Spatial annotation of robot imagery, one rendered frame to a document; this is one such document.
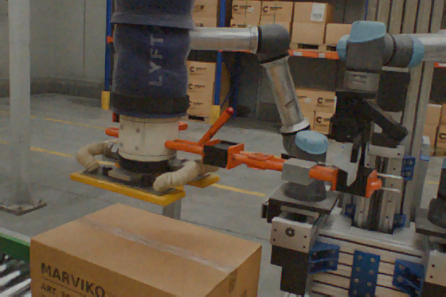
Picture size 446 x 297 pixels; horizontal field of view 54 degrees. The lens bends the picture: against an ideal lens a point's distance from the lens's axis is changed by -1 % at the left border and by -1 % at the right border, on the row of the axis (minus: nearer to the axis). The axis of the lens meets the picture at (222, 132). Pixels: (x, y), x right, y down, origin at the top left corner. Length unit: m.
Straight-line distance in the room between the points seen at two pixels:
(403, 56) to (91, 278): 1.00
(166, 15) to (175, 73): 0.16
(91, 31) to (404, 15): 10.94
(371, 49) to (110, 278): 0.88
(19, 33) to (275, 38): 2.93
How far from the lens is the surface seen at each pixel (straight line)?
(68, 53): 12.77
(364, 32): 1.01
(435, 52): 1.36
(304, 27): 8.40
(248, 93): 10.03
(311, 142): 1.59
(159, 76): 1.19
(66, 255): 1.39
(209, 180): 1.32
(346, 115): 1.04
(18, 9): 4.14
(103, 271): 1.30
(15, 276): 2.15
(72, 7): 12.70
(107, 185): 1.26
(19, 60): 4.15
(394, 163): 1.66
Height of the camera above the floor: 1.56
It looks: 11 degrees down
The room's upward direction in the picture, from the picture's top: 4 degrees clockwise
